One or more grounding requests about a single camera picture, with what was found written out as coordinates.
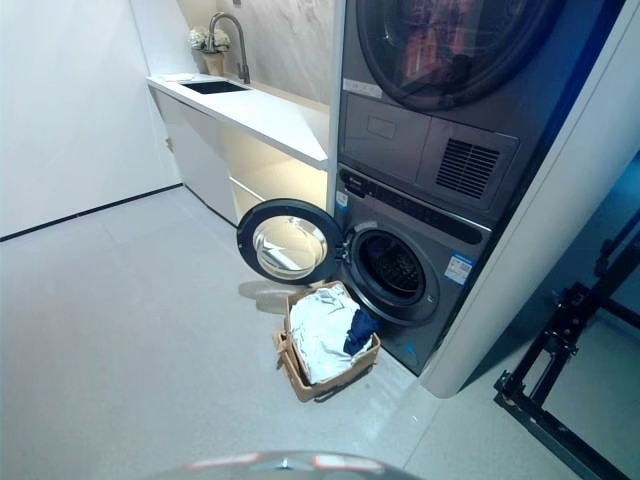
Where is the white counter cabinet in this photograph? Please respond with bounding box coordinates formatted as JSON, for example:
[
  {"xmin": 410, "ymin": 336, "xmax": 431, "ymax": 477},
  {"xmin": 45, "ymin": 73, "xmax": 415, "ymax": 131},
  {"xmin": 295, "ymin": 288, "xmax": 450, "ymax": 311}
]
[{"xmin": 146, "ymin": 72, "xmax": 331, "ymax": 227}]

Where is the silver gooseneck faucet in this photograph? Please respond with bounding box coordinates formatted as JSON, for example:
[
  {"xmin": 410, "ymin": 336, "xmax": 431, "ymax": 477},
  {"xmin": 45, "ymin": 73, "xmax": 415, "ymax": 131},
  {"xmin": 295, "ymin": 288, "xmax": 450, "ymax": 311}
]
[{"xmin": 208, "ymin": 12, "xmax": 252, "ymax": 85}]

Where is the dark blue garment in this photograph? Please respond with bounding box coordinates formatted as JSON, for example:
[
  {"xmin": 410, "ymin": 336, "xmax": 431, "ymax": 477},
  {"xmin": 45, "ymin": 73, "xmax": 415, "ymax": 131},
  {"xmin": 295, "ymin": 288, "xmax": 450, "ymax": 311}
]
[{"xmin": 343, "ymin": 307, "xmax": 380, "ymax": 355}]

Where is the white crumpled garment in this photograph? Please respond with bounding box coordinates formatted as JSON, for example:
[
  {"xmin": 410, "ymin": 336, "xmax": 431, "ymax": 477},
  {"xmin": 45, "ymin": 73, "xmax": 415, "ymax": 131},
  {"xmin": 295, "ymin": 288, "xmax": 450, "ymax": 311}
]
[{"xmin": 288, "ymin": 286, "xmax": 374, "ymax": 386}]

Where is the grey front-load washing machine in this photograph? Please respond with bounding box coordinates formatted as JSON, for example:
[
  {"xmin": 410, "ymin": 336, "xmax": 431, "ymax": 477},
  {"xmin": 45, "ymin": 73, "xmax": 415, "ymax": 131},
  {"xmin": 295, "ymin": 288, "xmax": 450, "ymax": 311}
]
[{"xmin": 333, "ymin": 162, "xmax": 494, "ymax": 377}]

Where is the black undermount sink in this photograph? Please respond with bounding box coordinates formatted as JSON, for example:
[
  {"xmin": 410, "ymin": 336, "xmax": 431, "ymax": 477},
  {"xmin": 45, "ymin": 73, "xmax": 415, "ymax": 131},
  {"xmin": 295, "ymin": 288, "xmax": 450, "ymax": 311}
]
[{"xmin": 179, "ymin": 80, "xmax": 253, "ymax": 95}]

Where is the silver robot torso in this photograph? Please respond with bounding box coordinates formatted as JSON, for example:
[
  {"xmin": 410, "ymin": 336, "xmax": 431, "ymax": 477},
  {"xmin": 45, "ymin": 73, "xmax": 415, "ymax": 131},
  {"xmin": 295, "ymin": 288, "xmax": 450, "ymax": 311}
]
[{"xmin": 140, "ymin": 450, "xmax": 420, "ymax": 480}]

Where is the grey stacked dryer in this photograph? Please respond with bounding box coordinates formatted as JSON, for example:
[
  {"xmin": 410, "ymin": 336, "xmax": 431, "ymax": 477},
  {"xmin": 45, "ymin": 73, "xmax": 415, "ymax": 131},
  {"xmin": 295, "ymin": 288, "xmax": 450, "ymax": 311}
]
[{"xmin": 337, "ymin": 0, "xmax": 568, "ymax": 225}]

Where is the cardboard laundry basket box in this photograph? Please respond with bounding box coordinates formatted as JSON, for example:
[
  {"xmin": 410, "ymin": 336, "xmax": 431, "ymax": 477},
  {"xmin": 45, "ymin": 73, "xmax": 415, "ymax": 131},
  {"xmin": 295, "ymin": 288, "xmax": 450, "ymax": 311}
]
[{"xmin": 271, "ymin": 280, "xmax": 382, "ymax": 404}]

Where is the white flower bouquet vase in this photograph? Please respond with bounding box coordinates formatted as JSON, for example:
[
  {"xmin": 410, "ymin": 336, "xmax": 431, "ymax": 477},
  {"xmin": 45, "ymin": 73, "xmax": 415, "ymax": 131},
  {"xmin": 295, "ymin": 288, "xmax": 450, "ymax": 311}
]
[{"xmin": 187, "ymin": 26, "xmax": 232, "ymax": 78}]

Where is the black metal frame stand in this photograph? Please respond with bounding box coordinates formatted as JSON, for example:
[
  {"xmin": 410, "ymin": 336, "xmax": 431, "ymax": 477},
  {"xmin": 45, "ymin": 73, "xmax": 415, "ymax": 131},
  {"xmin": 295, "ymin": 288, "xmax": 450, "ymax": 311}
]
[{"xmin": 492, "ymin": 281, "xmax": 640, "ymax": 480}]

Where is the round washing machine door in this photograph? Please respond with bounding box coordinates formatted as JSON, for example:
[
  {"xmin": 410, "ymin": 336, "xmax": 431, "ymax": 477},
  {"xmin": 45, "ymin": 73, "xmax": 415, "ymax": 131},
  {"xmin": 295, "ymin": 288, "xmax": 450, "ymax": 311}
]
[{"xmin": 235, "ymin": 198, "xmax": 349, "ymax": 288}]

